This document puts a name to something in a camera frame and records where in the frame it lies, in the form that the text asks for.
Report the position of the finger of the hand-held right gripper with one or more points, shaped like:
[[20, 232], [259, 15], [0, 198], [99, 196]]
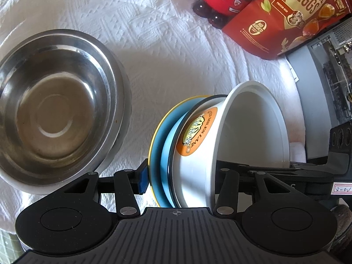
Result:
[[275, 170]]

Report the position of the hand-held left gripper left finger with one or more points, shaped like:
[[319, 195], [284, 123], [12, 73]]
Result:
[[143, 181]]

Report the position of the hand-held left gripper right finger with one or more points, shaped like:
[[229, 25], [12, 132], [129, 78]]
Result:
[[229, 187]]

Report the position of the blue plate with yellow rim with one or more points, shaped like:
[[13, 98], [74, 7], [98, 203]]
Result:
[[154, 159]]

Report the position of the blue enamel bowl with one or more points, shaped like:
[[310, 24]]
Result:
[[167, 148]]

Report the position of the white bowl with orange label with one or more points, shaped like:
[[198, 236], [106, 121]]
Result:
[[247, 121]]

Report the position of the grey computer case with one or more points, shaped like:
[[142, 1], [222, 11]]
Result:
[[316, 88]]

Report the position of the stainless steel bowl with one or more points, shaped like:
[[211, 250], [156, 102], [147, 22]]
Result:
[[55, 110]]

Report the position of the white textured cloth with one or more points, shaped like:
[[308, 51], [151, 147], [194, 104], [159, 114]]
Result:
[[151, 46]]

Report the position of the red snack bag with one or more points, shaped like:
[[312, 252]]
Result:
[[275, 19]]

